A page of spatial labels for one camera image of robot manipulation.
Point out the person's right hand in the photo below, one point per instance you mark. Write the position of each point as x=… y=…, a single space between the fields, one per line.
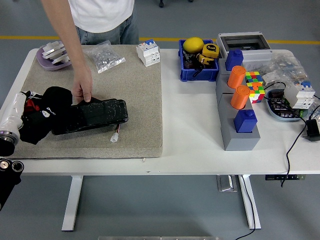
x=82 y=83

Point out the clear bag of screws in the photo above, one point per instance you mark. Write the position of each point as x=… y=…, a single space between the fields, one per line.
x=105 y=58

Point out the purple tray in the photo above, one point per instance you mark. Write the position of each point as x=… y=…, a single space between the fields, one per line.
x=50 y=66

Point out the grey-brown mat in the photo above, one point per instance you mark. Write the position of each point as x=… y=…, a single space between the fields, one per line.
x=140 y=112

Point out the person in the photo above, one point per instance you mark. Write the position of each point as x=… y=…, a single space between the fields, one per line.
x=100 y=15

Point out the white circuit breaker blue lever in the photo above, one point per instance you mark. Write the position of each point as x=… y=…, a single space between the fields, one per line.
x=148 y=53
x=300 y=96

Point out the brown round object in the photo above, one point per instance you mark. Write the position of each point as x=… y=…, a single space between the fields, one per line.
x=190 y=65

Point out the yellow ball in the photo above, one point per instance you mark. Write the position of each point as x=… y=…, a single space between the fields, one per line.
x=193 y=45

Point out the blue plastic bin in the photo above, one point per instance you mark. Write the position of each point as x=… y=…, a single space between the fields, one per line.
x=200 y=75

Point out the white table leg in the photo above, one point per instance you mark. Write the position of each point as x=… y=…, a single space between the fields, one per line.
x=250 y=200
x=72 y=202

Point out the yellow tape measure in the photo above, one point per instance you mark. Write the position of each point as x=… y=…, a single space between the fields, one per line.
x=205 y=60
x=210 y=50

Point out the blue square block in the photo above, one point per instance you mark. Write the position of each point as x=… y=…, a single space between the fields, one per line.
x=245 y=122
x=233 y=60

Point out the orange cylinder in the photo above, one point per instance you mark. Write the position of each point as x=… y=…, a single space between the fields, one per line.
x=236 y=77
x=240 y=98

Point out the grey shape holder base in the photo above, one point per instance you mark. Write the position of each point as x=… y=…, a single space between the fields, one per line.
x=240 y=142

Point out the colourful puzzle cube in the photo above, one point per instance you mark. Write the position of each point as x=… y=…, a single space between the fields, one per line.
x=254 y=77
x=257 y=93

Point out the grey metal box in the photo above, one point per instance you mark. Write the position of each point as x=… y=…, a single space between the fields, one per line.
x=226 y=183

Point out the clear bag with white label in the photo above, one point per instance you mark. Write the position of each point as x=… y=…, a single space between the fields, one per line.
x=272 y=78

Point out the black electronic module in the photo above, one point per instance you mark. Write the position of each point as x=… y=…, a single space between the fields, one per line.
x=285 y=111
x=276 y=96

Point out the blue-grey tray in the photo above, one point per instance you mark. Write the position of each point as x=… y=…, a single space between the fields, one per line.
x=280 y=118

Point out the clear bag of parts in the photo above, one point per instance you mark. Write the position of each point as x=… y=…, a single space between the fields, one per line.
x=316 y=112
x=290 y=65

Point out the black power strip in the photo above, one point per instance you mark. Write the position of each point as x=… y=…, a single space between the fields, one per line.
x=285 y=177

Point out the black power adapter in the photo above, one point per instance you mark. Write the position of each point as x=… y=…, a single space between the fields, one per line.
x=312 y=130

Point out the white plastic bracket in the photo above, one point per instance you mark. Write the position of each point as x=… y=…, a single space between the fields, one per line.
x=61 y=59
x=53 y=48

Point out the grey electrical enclosure box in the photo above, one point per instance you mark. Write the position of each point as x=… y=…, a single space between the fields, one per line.
x=257 y=55

